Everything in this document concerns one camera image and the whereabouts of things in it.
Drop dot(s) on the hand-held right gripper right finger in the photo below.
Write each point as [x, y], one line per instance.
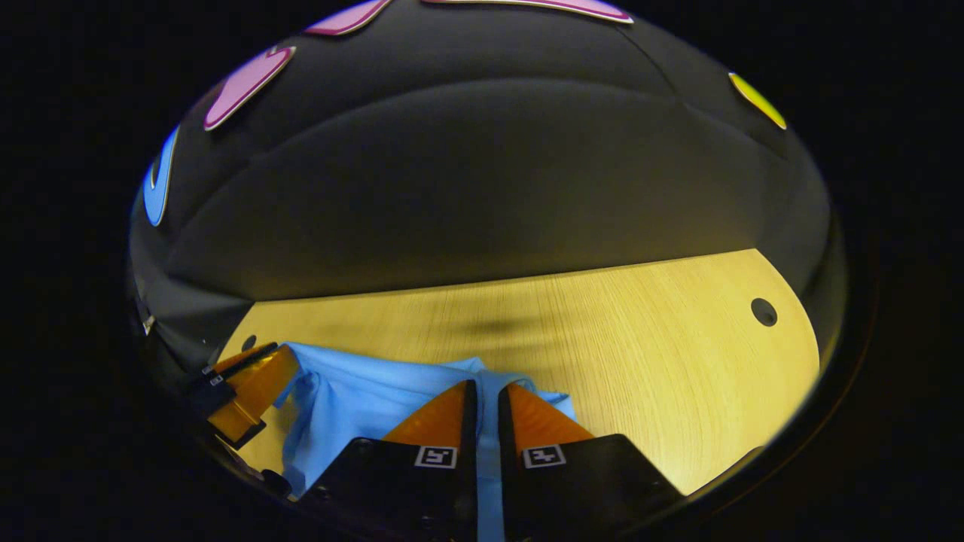
[505, 452]

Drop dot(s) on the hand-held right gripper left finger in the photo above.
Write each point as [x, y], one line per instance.
[469, 444]

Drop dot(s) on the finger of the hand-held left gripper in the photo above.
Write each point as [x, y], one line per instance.
[256, 388]
[233, 361]

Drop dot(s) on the black round table grommet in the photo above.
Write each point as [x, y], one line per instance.
[248, 342]
[764, 312]

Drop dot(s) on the light blue T-shirt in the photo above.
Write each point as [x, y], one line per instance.
[354, 406]

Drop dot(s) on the silver backdrop clip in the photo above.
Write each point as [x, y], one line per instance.
[147, 323]

